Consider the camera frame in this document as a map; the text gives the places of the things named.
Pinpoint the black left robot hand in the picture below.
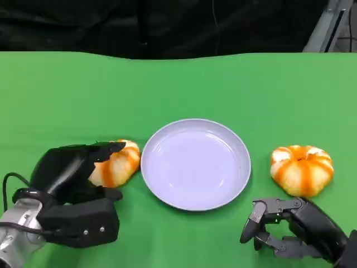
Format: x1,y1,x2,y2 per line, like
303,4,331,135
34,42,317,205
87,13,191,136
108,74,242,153
29,141,128,207

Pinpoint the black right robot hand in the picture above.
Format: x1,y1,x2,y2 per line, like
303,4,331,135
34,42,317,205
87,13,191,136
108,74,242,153
239,197,349,265

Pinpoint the orange and white bread roll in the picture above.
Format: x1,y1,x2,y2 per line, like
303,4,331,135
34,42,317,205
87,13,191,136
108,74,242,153
88,138,141,188
269,144,335,198

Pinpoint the lilac plate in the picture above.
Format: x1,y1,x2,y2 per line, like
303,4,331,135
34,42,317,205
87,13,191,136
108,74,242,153
140,118,252,212

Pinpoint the black backdrop curtain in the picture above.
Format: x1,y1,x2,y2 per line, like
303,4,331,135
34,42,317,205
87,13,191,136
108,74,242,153
0,0,329,60

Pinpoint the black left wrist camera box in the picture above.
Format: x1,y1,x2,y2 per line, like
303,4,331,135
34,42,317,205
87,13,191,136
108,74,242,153
37,197,120,249

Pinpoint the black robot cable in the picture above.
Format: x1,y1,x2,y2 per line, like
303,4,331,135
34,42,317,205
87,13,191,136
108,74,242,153
2,172,32,213
0,222,56,235

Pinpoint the aluminium frame profile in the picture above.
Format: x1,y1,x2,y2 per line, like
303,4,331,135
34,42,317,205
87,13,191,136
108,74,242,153
302,0,357,53

